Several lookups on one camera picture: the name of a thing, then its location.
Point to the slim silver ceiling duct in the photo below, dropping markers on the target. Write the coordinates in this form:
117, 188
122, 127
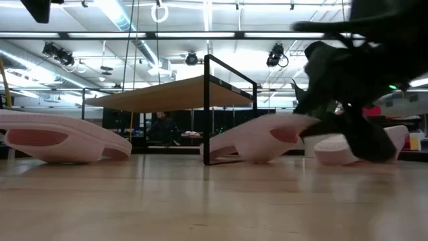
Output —
117, 16

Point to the person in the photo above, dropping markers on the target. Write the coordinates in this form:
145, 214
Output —
164, 129

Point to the black twin ceiling spotlight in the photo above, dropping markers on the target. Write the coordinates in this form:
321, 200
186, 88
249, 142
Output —
63, 57

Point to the wide silver ceiling duct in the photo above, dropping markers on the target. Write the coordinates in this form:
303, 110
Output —
33, 63

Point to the black frame wooden shelf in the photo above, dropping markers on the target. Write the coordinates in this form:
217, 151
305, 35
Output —
174, 97

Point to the black beam with light strips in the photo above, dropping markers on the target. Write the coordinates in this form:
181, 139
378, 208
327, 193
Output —
150, 35

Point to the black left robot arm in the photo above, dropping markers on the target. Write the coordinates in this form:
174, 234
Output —
38, 10

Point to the black background monitor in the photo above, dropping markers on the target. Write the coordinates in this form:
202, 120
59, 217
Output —
117, 118

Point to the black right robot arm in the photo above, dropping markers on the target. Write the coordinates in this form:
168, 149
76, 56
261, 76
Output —
384, 13

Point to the black partition panels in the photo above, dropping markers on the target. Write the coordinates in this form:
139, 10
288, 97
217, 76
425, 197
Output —
220, 122

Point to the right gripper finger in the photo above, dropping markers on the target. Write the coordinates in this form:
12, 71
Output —
368, 137
327, 127

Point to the red storage bin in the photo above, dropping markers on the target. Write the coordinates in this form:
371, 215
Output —
372, 111

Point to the black round ceiling spotlight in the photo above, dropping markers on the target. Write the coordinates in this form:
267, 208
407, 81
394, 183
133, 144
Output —
191, 59

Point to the yellow plastic container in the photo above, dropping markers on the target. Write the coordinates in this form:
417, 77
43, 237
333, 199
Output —
415, 142

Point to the black pendant lamp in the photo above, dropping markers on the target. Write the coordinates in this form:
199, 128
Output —
107, 68

